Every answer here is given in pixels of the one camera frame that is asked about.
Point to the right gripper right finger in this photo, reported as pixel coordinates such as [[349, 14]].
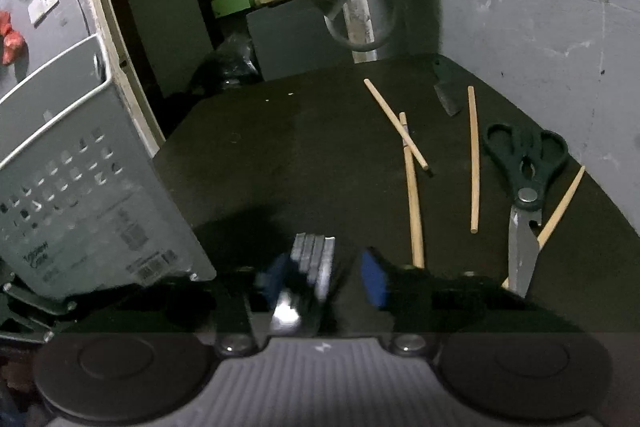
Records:
[[424, 309]]

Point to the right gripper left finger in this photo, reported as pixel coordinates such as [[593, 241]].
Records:
[[268, 307]]

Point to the silver fork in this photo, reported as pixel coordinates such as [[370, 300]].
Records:
[[303, 286]]

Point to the white perforated utensil basket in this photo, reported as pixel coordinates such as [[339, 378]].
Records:
[[82, 208]]

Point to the wooden chopstick patterned tip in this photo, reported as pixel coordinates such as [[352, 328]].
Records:
[[415, 222]]

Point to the wooden chopstick under scissors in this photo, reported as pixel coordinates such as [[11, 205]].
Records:
[[555, 211]]

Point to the wooden chopstick upright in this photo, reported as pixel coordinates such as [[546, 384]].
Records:
[[475, 161]]

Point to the wooden chopstick far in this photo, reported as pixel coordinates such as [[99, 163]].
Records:
[[394, 120]]

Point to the small dark knife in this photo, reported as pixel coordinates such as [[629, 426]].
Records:
[[447, 90]]

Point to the grey cabinet box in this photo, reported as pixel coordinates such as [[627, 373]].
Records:
[[291, 38]]

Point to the green box on shelf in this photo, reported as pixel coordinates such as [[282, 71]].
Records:
[[223, 8]]

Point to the black handled scissors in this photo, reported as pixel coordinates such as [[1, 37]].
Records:
[[530, 160]]

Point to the red bag on wall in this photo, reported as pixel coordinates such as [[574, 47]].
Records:
[[13, 42]]

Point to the white wall switch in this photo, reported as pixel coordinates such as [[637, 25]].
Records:
[[39, 9]]

